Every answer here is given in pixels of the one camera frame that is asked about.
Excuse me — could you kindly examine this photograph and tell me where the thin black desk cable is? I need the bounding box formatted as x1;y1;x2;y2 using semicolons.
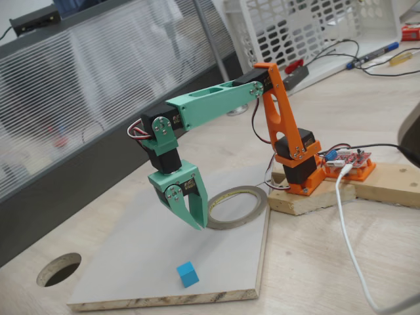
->
303;38;420;78

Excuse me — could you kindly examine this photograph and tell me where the ribbed glass desk partition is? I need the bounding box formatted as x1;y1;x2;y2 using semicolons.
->
0;0;245;268

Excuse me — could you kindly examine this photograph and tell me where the red controller circuit board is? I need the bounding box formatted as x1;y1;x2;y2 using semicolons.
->
323;149;373;170

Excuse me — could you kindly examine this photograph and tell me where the white particleboard panel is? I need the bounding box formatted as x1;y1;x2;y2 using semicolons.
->
66;162;274;312

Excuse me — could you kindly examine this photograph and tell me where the white plastic lattice basket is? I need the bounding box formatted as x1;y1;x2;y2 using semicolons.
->
222;0;403;101

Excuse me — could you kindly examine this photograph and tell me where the orange circuit board mount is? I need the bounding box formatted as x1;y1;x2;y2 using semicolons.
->
323;159;377;182

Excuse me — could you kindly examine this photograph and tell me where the tricolour servo wire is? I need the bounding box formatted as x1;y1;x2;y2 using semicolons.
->
250;94;273;145
264;154;292;192
126;119;155;147

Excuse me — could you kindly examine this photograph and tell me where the small red box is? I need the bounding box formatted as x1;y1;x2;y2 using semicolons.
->
400;25;420;43

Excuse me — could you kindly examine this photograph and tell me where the black rectangular adapter box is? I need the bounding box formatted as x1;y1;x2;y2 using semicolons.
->
282;65;310;92

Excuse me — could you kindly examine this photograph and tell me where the long wooden plank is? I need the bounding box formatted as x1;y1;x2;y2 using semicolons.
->
352;162;420;210

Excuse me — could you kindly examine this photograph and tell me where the black device on partition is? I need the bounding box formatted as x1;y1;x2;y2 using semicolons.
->
9;3;62;36

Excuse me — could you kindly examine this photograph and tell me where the yellow handled screwdriver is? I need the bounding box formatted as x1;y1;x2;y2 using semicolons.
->
388;48;420;67

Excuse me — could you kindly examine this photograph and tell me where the white USB cable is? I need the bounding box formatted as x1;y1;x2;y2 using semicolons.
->
335;163;394;314

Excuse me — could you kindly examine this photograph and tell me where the wooden base block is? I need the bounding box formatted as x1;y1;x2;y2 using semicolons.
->
267;163;357;217

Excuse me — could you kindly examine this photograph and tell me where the blue marker pen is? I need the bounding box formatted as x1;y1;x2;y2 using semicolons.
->
346;41;400;70

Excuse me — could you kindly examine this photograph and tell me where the blurred dark grey object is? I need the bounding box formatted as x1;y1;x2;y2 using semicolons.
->
396;101;420;165

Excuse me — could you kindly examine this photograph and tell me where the black power cable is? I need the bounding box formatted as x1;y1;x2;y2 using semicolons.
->
320;143;420;161

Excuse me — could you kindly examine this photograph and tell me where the grey ring of tape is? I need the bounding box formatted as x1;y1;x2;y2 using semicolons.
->
205;185;268;230

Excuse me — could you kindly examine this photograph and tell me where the metal partition foot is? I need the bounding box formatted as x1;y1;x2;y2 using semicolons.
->
226;104;249;117

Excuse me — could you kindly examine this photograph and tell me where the blue cube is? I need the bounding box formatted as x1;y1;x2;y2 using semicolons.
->
176;261;200;289

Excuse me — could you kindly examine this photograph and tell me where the small red clip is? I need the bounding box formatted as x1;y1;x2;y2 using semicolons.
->
284;58;305;75

